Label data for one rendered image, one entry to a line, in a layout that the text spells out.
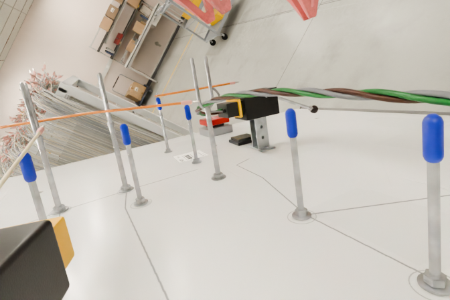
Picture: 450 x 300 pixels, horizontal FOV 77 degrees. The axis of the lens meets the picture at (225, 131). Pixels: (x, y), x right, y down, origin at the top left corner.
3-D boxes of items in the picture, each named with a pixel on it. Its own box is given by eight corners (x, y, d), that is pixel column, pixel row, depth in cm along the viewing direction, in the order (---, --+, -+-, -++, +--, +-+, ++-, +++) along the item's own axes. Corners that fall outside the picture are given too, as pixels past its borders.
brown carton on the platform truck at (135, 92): (142, 90, 791) (130, 84, 775) (146, 87, 742) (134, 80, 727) (136, 103, 783) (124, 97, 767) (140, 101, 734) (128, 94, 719)
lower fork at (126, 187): (117, 190, 35) (90, 75, 32) (132, 185, 36) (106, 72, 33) (119, 195, 33) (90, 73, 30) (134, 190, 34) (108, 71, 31)
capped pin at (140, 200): (136, 201, 30) (118, 123, 29) (149, 199, 30) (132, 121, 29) (132, 207, 29) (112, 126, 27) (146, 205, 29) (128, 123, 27)
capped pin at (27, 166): (64, 251, 22) (34, 148, 21) (67, 259, 21) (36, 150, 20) (43, 261, 22) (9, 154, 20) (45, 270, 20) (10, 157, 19)
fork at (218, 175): (223, 173, 35) (203, 56, 32) (229, 177, 33) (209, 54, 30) (208, 178, 34) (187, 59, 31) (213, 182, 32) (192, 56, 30)
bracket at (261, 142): (275, 148, 42) (271, 115, 41) (262, 151, 41) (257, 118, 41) (260, 143, 47) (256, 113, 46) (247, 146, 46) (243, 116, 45)
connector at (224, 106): (255, 112, 41) (253, 98, 41) (226, 118, 39) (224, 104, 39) (244, 111, 44) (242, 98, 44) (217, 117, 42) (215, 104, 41)
